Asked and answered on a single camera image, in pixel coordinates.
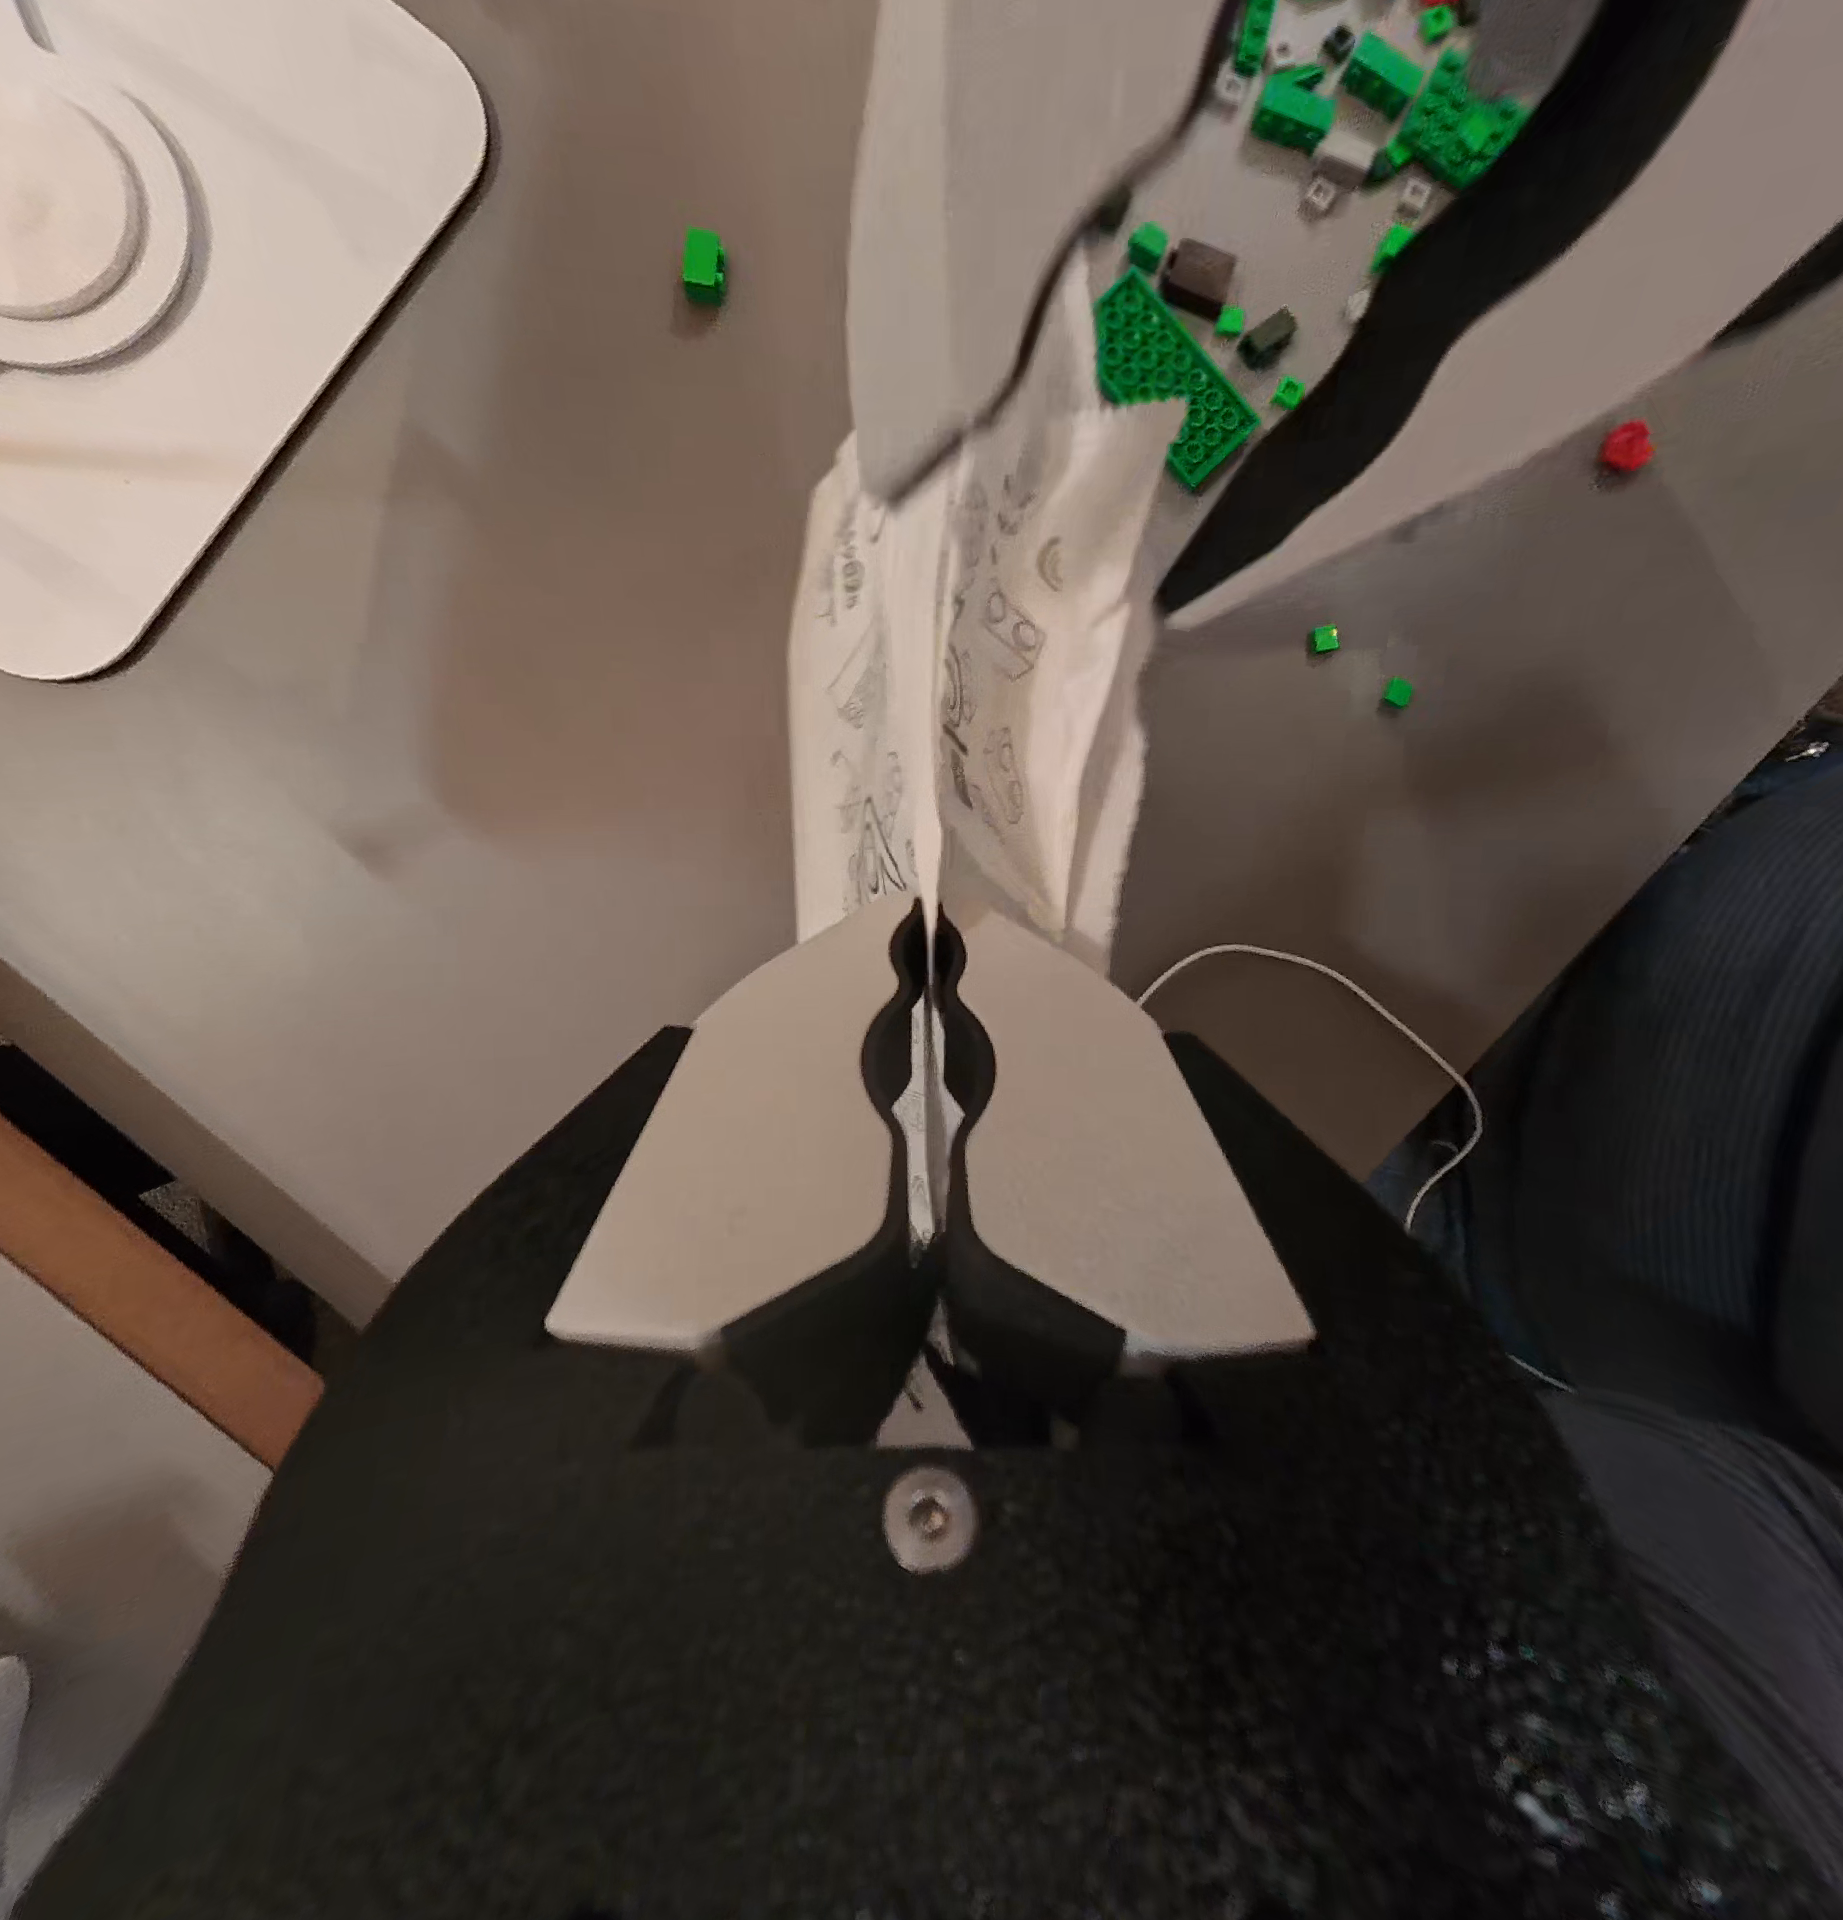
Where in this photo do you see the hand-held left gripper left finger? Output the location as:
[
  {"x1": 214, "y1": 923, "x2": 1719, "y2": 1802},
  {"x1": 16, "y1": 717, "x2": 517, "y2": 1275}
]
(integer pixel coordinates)
[{"x1": 543, "y1": 898, "x2": 944, "y2": 1448}]

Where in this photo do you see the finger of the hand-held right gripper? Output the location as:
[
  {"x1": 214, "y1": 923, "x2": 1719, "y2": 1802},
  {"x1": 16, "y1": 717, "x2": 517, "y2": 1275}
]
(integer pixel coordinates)
[
  {"x1": 1153, "y1": 0, "x2": 1843, "y2": 631},
  {"x1": 843, "y1": 0, "x2": 1241, "y2": 499}
]

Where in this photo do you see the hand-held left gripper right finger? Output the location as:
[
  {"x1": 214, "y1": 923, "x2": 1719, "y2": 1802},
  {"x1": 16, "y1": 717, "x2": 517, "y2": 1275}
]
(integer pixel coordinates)
[{"x1": 931, "y1": 900, "x2": 1323, "y2": 1453}]

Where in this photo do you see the white printed paper bag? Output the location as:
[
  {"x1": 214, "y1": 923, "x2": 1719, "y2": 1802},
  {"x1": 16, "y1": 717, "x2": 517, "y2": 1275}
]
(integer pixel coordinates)
[{"x1": 786, "y1": 256, "x2": 1163, "y2": 1443}]

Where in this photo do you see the grey desk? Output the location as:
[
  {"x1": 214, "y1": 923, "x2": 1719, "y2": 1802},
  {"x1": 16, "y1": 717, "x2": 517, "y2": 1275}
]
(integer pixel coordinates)
[{"x1": 0, "y1": 0, "x2": 1843, "y2": 1337}]

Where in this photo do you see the wood-edged pale desk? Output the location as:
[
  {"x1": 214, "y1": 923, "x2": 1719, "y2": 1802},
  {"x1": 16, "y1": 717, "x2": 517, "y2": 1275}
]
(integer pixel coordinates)
[{"x1": 0, "y1": 1083, "x2": 327, "y2": 1920}]

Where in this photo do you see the large green toy plate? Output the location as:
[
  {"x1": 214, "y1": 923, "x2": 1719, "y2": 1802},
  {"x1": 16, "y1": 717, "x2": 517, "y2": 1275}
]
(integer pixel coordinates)
[{"x1": 1093, "y1": 269, "x2": 1263, "y2": 493}]

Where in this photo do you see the person's trousered leg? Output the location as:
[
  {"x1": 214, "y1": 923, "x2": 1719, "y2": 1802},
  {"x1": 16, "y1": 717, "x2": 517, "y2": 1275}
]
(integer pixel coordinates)
[
  {"x1": 1371, "y1": 742, "x2": 1843, "y2": 1403},
  {"x1": 1522, "y1": 1371, "x2": 1843, "y2": 1920}
]

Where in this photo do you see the white book stand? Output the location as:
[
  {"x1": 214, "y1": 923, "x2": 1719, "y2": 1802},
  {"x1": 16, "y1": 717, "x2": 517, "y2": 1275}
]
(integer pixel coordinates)
[{"x1": 0, "y1": 0, "x2": 210, "y2": 452}]

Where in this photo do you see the white cable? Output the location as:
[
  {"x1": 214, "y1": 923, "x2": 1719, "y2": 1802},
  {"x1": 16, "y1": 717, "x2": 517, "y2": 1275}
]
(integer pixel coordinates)
[{"x1": 1135, "y1": 944, "x2": 1485, "y2": 1217}]

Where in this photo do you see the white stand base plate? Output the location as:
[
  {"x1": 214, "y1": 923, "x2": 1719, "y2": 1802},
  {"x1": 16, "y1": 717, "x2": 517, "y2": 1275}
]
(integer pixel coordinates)
[{"x1": 0, "y1": 0, "x2": 490, "y2": 684}]

